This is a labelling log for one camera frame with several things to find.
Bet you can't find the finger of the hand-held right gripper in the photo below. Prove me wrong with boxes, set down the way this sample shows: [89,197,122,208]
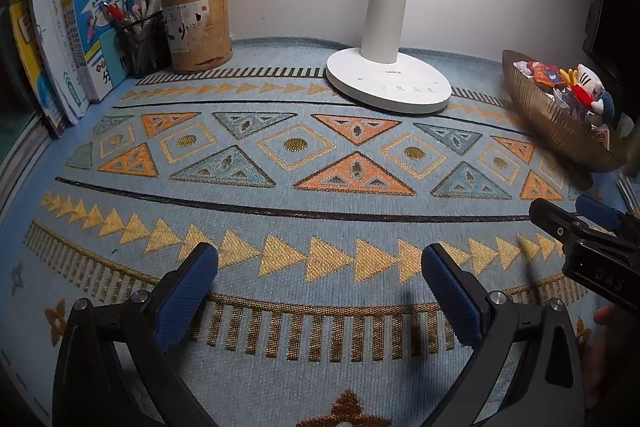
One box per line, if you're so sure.
[530,198,581,243]
[575,196,640,238]

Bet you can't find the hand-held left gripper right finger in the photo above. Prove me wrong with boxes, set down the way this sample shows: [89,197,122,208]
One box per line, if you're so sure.
[421,243,586,427]

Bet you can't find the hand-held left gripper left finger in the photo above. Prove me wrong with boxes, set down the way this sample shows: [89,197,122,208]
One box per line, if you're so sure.
[52,242,220,427]

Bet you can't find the brown ribbed bowl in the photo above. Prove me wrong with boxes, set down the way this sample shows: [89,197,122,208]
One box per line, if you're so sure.
[501,49,628,175]

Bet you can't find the blue and white plush toy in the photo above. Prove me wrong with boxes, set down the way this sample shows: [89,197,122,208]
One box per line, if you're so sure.
[559,63,618,125]

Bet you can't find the red printed pouch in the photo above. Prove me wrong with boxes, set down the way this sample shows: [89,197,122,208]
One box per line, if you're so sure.
[531,61,563,86]

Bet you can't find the person's right hand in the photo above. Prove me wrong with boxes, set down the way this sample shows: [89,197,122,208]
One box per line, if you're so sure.
[582,304,640,410]

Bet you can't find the patterned blue table mat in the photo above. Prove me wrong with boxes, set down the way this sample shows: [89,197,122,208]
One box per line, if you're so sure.
[0,38,631,427]

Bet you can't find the black monitor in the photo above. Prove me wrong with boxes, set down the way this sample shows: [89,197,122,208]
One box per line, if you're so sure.
[580,0,640,68]

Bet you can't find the white desk lamp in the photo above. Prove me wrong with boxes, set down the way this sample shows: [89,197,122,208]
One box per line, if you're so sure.
[326,0,452,115]

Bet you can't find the black mesh pen holder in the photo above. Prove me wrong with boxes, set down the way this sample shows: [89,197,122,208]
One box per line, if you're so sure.
[116,9,173,78]

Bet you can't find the bamboo pen holder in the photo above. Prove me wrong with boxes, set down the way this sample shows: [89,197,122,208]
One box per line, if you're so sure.
[160,0,234,75]

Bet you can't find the yellow book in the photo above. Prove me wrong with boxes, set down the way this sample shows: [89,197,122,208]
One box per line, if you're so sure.
[7,0,56,138]

